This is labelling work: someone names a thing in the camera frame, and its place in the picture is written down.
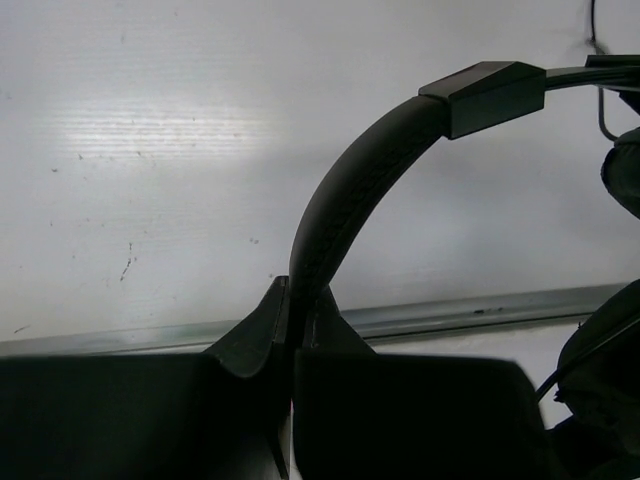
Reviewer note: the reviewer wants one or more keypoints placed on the black headphones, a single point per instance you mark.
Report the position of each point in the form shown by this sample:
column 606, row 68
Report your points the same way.
column 590, row 404

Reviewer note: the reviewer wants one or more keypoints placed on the aluminium front rail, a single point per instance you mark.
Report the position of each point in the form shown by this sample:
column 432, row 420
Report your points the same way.
column 370, row 323

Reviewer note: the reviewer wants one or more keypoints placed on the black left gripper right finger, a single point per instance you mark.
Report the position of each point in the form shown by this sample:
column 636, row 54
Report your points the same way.
column 359, row 414

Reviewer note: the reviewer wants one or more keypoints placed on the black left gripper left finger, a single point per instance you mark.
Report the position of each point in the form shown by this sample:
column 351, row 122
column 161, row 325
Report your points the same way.
column 221, row 413

